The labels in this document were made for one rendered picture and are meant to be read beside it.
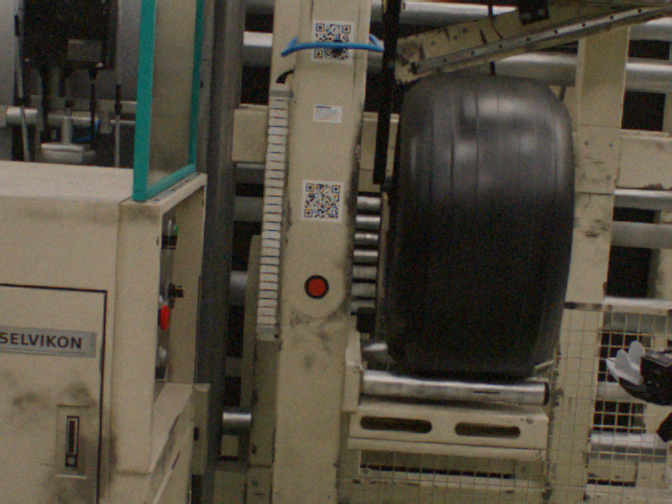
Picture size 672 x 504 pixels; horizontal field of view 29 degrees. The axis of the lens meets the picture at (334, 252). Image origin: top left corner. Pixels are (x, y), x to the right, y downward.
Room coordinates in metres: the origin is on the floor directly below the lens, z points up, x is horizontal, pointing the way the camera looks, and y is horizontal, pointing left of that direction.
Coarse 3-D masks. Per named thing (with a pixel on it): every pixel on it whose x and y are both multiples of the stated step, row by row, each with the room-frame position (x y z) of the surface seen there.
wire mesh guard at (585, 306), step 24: (384, 288) 2.80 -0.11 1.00; (624, 312) 2.79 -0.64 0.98; (648, 312) 2.79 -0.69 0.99; (624, 336) 2.79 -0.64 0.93; (576, 384) 2.80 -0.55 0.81; (576, 408) 2.79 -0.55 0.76; (600, 432) 2.79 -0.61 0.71; (408, 456) 2.80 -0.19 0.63; (432, 480) 2.80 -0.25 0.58; (528, 480) 2.80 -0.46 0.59; (624, 480) 2.80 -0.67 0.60
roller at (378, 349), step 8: (368, 344) 2.59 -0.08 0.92; (376, 344) 2.59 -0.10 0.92; (384, 344) 2.59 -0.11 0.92; (368, 352) 2.59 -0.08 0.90; (376, 352) 2.59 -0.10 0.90; (384, 352) 2.59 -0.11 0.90; (368, 360) 2.60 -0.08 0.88; (376, 360) 2.59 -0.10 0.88; (384, 360) 2.59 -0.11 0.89; (392, 360) 2.59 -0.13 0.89
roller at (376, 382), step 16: (368, 384) 2.31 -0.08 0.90; (384, 384) 2.31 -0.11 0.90; (400, 384) 2.31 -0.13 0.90; (416, 384) 2.31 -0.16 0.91; (432, 384) 2.31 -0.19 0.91; (448, 384) 2.31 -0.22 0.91; (464, 384) 2.31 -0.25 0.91; (480, 384) 2.31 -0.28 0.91; (496, 384) 2.31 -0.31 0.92; (512, 384) 2.31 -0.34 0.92; (528, 384) 2.31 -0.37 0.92; (544, 384) 2.32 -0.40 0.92; (480, 400) 2.31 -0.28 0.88; (496, 400) 2.31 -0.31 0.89; (512, 400) 2.31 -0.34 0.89; (528, 400) 2.31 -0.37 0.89; (544, 400) 2.31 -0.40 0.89
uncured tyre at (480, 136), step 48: (432, 96) 2.33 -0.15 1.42; (480, 96) 2.32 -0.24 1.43; (528, 96) 2.33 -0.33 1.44; (432, 144) 2.24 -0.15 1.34; (480, 144) 2.23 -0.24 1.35; (528, 144) 2.24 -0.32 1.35; (432, 192) 2.20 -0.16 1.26; (480, 192) 2.19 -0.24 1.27; (528, 192) 2.19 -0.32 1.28; (432, 240) 2.18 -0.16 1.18; (480, 240) 2.18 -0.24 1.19; (528, 240) 2.18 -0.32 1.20; (432, 288) 2.19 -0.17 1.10; (480, 288) 2.19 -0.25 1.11; (528, 288) 2.19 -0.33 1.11; (432, 336) 2.23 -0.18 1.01; (480, 336) 2.23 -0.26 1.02; (528, 336) 2.22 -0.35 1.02
